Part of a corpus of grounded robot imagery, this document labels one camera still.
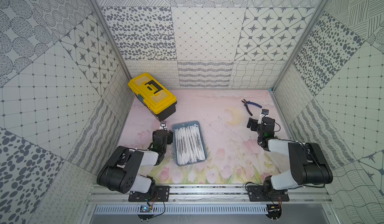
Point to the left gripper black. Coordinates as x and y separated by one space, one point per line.
162 134

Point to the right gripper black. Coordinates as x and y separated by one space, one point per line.
254 124

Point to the straws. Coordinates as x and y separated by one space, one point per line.
189 144

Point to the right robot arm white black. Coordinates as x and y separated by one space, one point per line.
308 165

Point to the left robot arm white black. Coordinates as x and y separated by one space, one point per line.
121 171

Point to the yellow black toolbox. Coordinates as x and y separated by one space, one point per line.
154 96

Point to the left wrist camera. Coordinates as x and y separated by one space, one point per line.
163 125

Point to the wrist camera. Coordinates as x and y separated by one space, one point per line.
264 113
163 125

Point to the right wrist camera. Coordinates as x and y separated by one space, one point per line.
264 113

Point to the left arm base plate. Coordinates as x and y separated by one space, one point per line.
157 193

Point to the aluminium rail frame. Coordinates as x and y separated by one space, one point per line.
209 194

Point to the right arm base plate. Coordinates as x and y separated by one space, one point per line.
257 193

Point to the white slotted cable duct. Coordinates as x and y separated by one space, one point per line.
137 209

